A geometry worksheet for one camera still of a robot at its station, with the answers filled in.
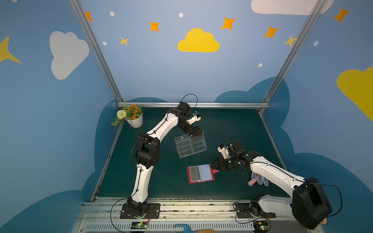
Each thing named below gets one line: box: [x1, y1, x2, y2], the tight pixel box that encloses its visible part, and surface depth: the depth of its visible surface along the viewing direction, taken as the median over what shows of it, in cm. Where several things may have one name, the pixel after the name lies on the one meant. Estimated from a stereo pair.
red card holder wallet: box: [186, 163, 220, 184], surface depth 89 cm
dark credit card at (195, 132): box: [188, 125, 204, 139], surface depth 97 cm
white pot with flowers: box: [111, 104, 146, 129], surface depth 101 cm
